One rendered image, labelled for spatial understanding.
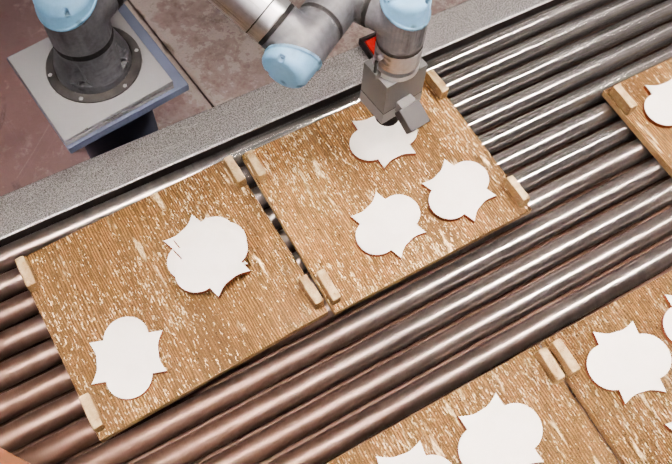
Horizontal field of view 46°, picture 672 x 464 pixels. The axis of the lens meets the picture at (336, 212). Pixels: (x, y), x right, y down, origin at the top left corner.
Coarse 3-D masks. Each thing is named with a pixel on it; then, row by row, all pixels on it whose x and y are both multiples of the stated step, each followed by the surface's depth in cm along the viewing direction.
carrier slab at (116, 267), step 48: (192, 192) 140; (240, 192) 140; (96, 240) 135; (144, 240) 135; (48, 288) 131; (96, 288) 131; (144, 288) 131; (240, 288) 132; (288, 288) 132; (96, 336) 127; (192, 336) 128; (240, 336) 128; (288, 336) 130; (192, 384) 124; (96, 432) 120
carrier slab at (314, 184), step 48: (432, 96) 152; (288, 144) 145; (336, 144) 146; (432, 144) 147; (480, 144) 147; (288, 192) 141; (336, 192) 141; (384, 192) 142; (336, 240) 137; (432, 240) 138; (336, 288) 133; (384, 288) 134
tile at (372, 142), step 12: (372, 120) 147; (360, 132) 146; (372, 132) 146; (384, 132) 146; (396, 132) 146; (360, 144) 145; (372, 144) 145; (384, 144) 145; (396, 144) 145; (408, 144) 145; (360, 156) 144; (372, 156) 144; (384, 156) 144; (396, 156) 144; (384, 168) 143
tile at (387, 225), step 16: (368, 208) 139; (384, 208) 139; (400, 208) 139; (416, 208) 139; (368, 224) 137; (384, 224) 137; (400, 224) 138; (416, 224) 138; (368, 240) 136; (384, 240) 136; (400, 240) 136; (400, 256) 135
